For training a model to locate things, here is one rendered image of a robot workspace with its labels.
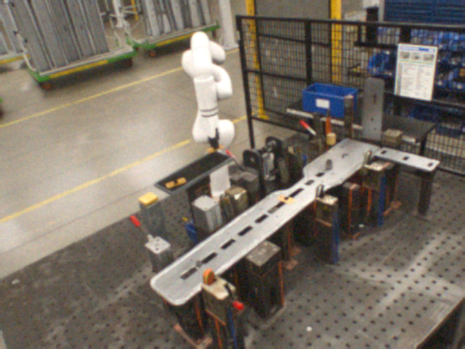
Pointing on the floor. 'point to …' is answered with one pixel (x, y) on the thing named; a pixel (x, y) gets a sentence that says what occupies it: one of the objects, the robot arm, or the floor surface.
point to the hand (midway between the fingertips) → (214, 144)
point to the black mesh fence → (341, 72)
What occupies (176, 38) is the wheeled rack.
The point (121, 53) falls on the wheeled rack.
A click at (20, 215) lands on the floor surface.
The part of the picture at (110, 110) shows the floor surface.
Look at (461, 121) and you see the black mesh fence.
